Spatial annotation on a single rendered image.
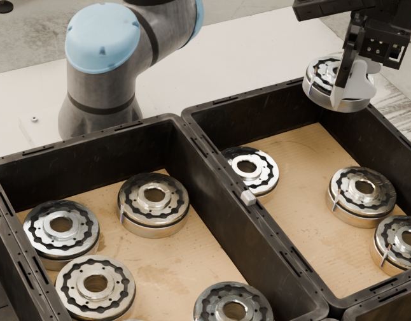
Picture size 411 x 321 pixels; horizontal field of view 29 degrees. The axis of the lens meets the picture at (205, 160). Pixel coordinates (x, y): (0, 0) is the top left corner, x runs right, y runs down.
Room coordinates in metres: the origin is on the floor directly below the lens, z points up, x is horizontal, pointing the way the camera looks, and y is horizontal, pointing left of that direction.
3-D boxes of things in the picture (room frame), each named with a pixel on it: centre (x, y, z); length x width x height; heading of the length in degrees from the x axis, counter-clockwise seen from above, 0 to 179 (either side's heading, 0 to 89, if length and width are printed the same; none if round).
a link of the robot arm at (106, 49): (1.07, 0.20, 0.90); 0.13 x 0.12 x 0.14; 148
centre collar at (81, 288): (0.62, 0.11, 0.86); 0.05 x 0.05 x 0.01
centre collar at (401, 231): (0.80, -0.31, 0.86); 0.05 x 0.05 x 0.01
